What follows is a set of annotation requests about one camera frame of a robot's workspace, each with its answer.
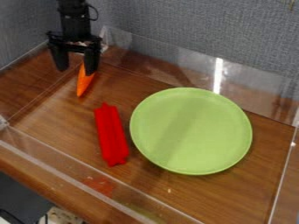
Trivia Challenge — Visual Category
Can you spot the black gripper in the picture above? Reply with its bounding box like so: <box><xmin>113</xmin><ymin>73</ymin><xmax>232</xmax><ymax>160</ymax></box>
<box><xmin>46</xmin><ymin>31</ymin><xmax>101</xmax><ymax>76</ymax></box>

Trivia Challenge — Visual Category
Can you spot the orange toy carrot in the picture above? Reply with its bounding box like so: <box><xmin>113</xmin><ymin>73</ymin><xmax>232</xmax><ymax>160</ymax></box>
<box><xmin>76</xmin><ymin>65</ymin><xmax>94</xmax><ymax>97</ymax></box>

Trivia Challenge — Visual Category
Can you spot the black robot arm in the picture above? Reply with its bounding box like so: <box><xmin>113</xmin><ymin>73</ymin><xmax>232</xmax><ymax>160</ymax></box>
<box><xmin>46</xmin><ymin>0</ymin><xmax>101</xmax><ymax>76</ymax></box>

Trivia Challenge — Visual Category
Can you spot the green round plate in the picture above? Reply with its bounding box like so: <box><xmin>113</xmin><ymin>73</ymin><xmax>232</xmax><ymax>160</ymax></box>
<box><xmin>129</xmin><ymin>87</ymin><xmax>252</xmax><ymax>175</ymax></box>

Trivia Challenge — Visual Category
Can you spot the clear acrylic corner bracket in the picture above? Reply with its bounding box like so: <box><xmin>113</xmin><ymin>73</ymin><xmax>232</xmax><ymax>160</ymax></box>
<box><xmin>98</xmin><ymin>26</ymin><xmax>108</xmax><ymax>53</ymax></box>

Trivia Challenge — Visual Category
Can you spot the black cable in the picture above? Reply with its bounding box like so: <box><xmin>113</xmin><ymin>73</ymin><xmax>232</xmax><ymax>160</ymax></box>
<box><xmin>85</xmin><ymin>3</ymin><xmax>100</xmax><ymax>22</ymax></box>

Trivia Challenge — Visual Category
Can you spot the clear acrylic enclosure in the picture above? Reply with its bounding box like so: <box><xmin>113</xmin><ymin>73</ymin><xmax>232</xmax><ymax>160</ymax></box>
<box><xmin>0</xmin><ymin>27</ymin><xmax>299</xmax><ymax>224</ymax></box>

